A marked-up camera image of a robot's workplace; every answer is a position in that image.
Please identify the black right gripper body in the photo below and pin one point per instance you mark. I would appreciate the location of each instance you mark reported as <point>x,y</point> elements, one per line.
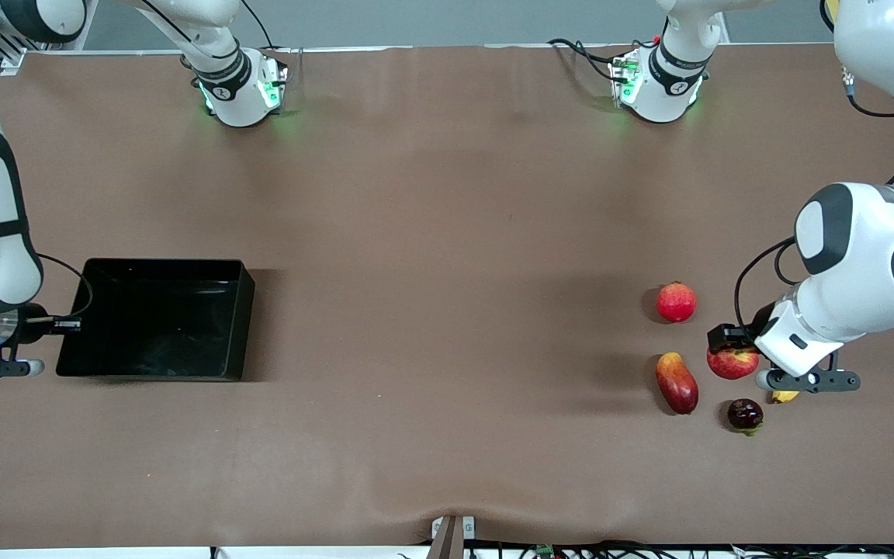
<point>30,323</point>

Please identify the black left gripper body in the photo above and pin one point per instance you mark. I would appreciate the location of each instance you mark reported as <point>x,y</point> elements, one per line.
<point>763,317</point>

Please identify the red yellow apple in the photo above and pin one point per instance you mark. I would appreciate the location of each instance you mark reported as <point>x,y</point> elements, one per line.
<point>732,365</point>

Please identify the yellow banana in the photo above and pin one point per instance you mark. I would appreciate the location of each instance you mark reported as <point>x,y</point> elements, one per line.
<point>785,397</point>

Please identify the black rectangular plastic box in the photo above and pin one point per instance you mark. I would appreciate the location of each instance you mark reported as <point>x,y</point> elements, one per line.
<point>152,322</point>

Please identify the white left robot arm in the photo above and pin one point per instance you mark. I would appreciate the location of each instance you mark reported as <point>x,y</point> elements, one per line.
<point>858,256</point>

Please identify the red pomegranate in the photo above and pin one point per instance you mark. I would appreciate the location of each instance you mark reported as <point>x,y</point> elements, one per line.
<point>677,303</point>

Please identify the red yellow mango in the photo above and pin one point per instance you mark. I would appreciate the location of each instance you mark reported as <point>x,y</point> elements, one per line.
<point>677,384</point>

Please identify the dark purple mangosteen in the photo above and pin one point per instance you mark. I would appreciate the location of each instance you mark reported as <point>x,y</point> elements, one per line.
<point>745,414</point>

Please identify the small green connector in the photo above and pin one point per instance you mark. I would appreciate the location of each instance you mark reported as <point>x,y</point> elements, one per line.
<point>545,552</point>

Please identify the brown table mat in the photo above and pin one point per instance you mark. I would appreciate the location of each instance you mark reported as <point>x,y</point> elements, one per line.
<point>447,194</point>

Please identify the aluminium frame profile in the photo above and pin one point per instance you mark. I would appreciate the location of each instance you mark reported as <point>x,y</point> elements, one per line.
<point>12,56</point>

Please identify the grey camera pole bracket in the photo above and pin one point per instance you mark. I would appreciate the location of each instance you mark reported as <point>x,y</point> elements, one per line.
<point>453,539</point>

